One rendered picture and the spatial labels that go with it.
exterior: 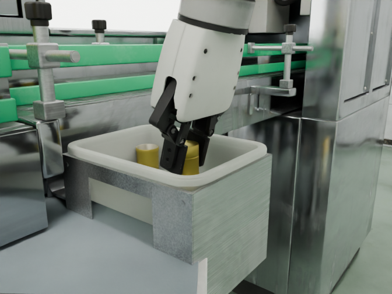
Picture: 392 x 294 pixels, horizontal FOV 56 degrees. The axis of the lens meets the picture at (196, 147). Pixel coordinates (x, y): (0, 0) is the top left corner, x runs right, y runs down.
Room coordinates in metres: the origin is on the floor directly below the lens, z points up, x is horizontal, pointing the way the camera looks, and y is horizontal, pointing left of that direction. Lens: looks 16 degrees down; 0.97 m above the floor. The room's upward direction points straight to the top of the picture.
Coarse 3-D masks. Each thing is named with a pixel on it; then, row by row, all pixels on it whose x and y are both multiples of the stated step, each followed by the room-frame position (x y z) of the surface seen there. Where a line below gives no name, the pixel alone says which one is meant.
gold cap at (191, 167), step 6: (186, 144) 0.42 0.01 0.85; (192, 144) 0.42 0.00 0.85; (198, 144) 0.43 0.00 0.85; (192, 150) 0.41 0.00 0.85; (198, 150) 0.42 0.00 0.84; (186, 156) 0.41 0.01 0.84; (192, 156) 0.41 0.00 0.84; (198, 156) 0.42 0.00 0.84; (186, 162) 0.41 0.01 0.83; (192, 162) 0.41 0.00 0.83; (198, 162) 0.43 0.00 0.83; (186, 168) 0.41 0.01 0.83; (192, 168) 0.41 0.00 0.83; (198, 168) 0.43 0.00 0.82; (186, 174) 0.41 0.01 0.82; (192, 174) 0.41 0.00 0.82
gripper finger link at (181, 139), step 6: (174, 108) 0.41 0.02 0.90; (174, 114) 0.40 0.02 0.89; (168, 120) 0.40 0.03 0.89; (174, 120) 0.41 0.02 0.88; (180, 126) 0.39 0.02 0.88; (186, 126) 0.39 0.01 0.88; (180, 132) 0.39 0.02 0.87; (186, 132) 0.40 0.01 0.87; (180, 138) 0.39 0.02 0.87; (186, 138) 0.40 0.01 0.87; (180, 144) 0.40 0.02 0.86
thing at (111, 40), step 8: (296, 8) 1.68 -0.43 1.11; (296, 16) 1.68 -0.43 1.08; (304, 16) 1.76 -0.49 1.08; (296, 24) 1.69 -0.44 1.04; (304, 24) 1.76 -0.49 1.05; (296, 32) 1.69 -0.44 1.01; (304, 32) 1.77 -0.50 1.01; (0, 40) 0.69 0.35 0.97; (8, 40) 0.70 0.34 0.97; (16, 40) 0.71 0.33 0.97; (24, 40) 0.73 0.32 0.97; (32, 40) 0.74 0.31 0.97; (56, 40) 0.78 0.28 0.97; (64, 40) 0.79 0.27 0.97; (72, 40) 0.81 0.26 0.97; (80, 40) 0.82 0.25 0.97; (88, 40) 0.84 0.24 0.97; (104, 40) 0.87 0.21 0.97; (112, 40) 0.89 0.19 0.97; (120, 40) 0.91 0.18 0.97; (128, 40) 0.93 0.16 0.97; (136, 40) 0.95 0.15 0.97; (144, 40) 0.97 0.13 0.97; (152, 40) 1.00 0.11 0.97; (160, 40) 1.01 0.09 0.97; (248, 40) 1.37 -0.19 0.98; (256, 40) 1.41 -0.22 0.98; (264, 40) 1.46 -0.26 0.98; (272, 40) 1.52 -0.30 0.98; (280, 40) 1.57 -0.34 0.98; (296, 40) 1.70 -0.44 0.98; (304, 40) 1.77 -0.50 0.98
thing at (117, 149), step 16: (128, 128) 0.55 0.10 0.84; (144, 128) 0.57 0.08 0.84; (80, 144) 0.48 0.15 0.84; (96, 144) 0.50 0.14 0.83; (112, 144) 0.52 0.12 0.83; (128, 144) 0.54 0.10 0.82; (160, 144) 0.57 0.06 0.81; (224, 144) 0.50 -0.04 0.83; (240, 144) 0.48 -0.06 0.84; (256, 144) 0.47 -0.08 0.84; (96, 160) 0.42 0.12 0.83; (112, 160) 0.40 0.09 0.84; (128, 160) 0.54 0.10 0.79; (208, 160) 0.51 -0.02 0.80; (224, 160) 0.49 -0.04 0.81; (240, 160) 0.40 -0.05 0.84; (144, 176) 0.37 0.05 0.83; (160, 176) 0.35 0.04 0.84; (176, 176) 0.34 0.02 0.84; (192, 176) 0.34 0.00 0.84; (208, 176) 0.35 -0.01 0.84
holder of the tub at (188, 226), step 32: (64, 160) 0.46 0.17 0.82; (256, 160) 0.44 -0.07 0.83; (64, 192) 0.50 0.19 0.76; (96, 192) 0.43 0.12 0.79; (128, 192) 0.39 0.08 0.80; (160, 192) 0.36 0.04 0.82; (192, 192) 0.33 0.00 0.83; (224, 192) 0.37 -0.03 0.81; (256, 192) 0.43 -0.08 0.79; (128, 224) 0.39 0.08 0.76; (160, 224) 0.36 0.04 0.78; (192, 224) 0.33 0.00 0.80; (224, 224) 0.38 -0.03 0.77; (192, 256) 0.33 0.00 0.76
